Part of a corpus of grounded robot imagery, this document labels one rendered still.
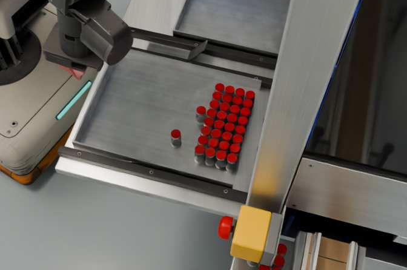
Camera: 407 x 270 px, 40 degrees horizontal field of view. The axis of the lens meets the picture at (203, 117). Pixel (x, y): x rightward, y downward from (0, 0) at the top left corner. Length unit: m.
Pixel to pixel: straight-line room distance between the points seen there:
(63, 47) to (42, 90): 1.10
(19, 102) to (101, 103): 0.82
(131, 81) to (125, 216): 0.89
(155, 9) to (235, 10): 0.20
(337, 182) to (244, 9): 0.65
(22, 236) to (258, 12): 1.20
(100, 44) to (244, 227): 0.38
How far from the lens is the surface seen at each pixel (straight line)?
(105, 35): 0.83
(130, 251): 2.02
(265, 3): 1.42
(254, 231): 0.95
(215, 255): 2.01
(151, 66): 1.29
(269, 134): 0.78
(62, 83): 2.04
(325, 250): 1.06
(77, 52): 0.94
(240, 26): 1.36
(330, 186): 0.88
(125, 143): 1.19
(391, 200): 0.89
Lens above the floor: 1.92
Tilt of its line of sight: 59 degrees down
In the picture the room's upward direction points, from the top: 2 degrees clockwise
